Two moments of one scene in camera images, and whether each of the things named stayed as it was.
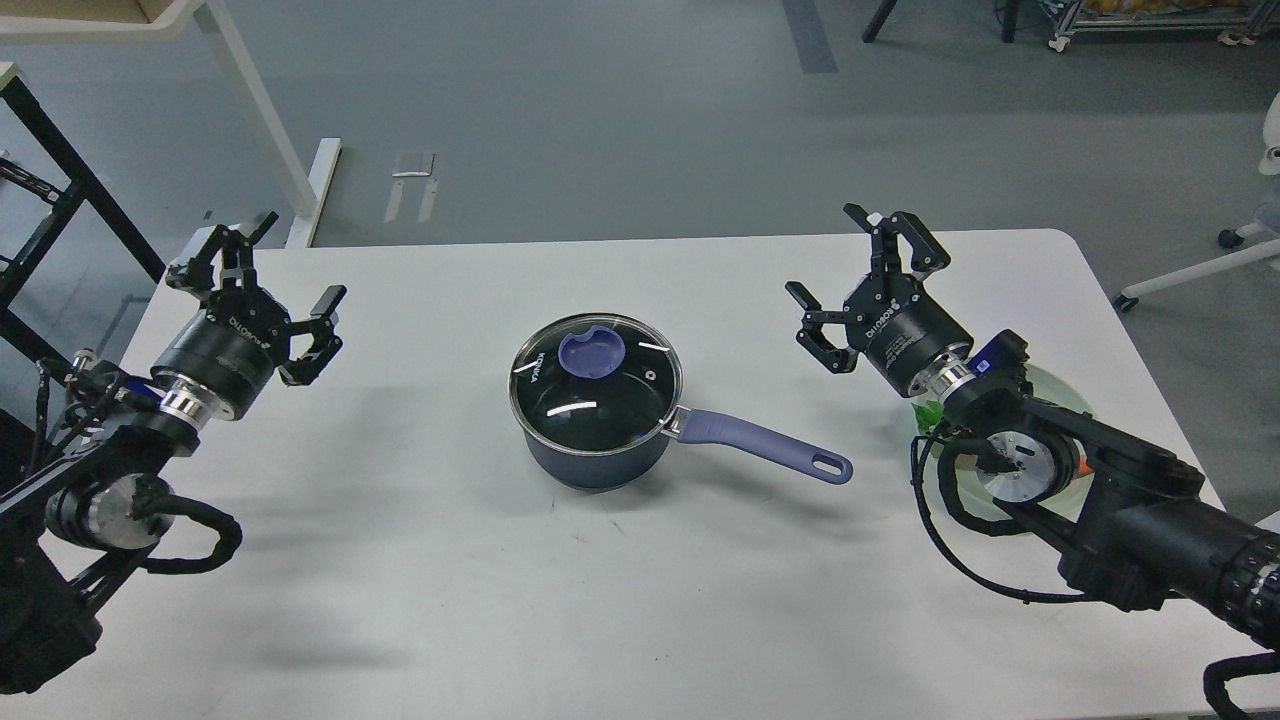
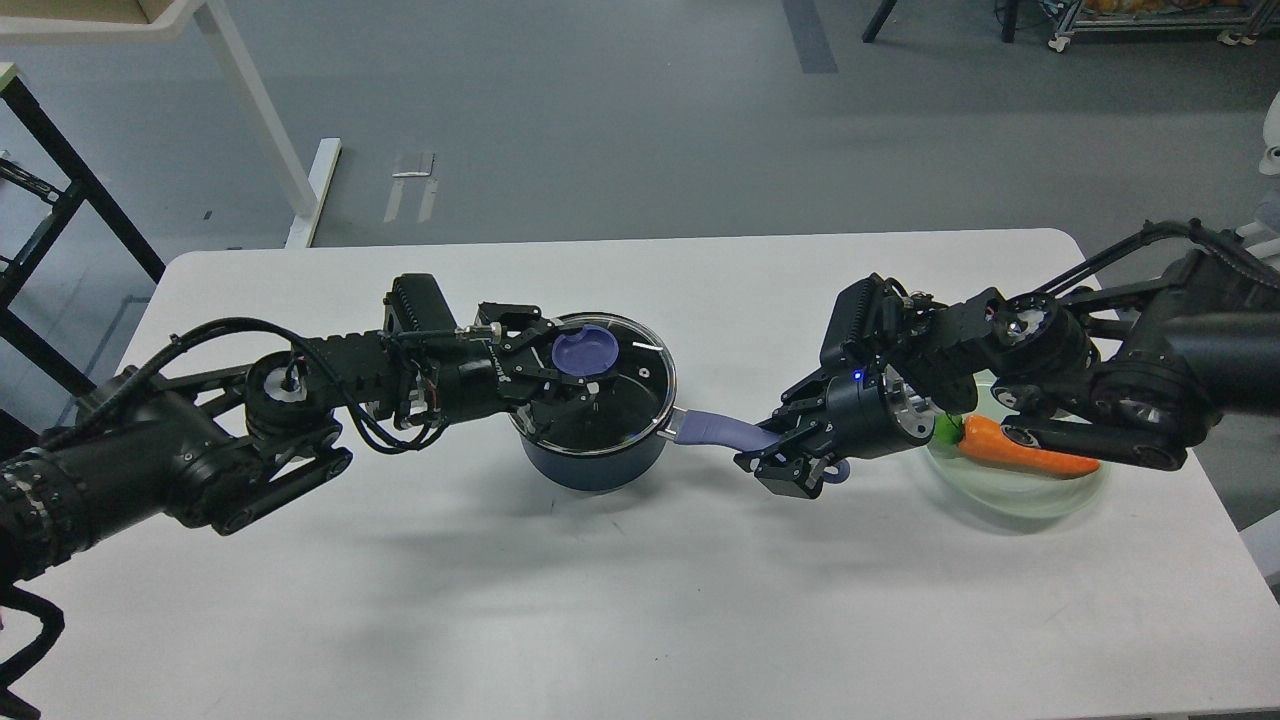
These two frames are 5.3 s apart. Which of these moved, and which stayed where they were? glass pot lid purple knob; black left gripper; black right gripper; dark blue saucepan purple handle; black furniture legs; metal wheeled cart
Moved: black right gripper; black left gripper
Stayed: metal wheeled cart; glass pot lid purple knob; dark blue saucepan purple handle; black furniture legs
